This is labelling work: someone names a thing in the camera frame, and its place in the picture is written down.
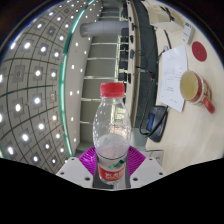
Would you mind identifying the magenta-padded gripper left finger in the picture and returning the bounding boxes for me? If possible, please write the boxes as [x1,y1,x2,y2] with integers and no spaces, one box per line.
[55,148,100,189]

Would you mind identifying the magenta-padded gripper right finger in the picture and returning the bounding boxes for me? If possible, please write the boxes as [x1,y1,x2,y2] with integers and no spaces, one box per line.
[124,145,167,190]

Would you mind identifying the clear red-capped water bottle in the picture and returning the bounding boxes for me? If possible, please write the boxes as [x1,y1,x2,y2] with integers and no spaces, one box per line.
[92,82,132,185]

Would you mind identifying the black desk phone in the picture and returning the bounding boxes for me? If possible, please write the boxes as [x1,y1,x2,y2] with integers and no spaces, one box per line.
[139,105,169,144]

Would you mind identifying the group of ceiling lights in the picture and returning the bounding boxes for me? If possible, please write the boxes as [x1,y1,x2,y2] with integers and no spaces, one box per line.
[0,0,98,168]

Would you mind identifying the red and cream mug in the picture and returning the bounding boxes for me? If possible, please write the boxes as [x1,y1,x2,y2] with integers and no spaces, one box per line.
[179,69,216,115]

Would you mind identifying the white printed paper sheet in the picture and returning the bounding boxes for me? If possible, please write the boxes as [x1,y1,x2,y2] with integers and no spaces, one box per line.
[157,45,189,113]

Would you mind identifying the row of black office chairs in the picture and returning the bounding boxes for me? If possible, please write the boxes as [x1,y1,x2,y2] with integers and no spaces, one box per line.
[117,6,137,84]

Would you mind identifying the white remote control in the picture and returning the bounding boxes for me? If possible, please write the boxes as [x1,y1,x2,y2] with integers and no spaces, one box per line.
[182,22,195,45]

